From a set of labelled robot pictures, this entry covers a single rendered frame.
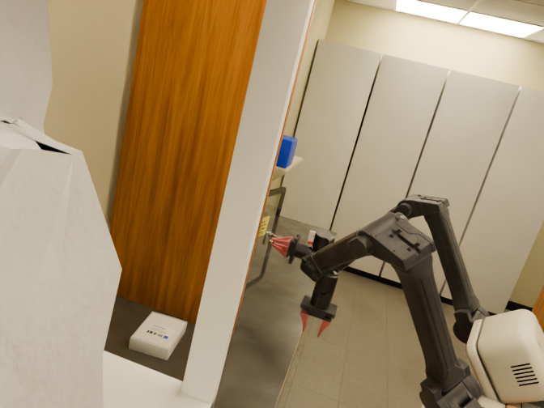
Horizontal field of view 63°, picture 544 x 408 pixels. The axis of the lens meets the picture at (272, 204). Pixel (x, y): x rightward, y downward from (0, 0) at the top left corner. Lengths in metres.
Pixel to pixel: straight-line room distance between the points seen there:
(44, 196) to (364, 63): 4.30
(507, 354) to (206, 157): 0.93
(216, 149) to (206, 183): 0.11
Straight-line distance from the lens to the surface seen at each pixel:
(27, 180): 0.21
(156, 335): 1.41
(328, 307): 1.32
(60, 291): 0.25
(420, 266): 0.85
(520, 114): 4.60
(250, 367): 1.42
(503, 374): 1.15
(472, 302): 1.42
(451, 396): 1.05
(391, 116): 4.45
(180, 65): 1.39
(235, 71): 1.32
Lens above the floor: 1.78
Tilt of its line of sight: 16 degrees down
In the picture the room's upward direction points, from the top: 14 degrees clockwise
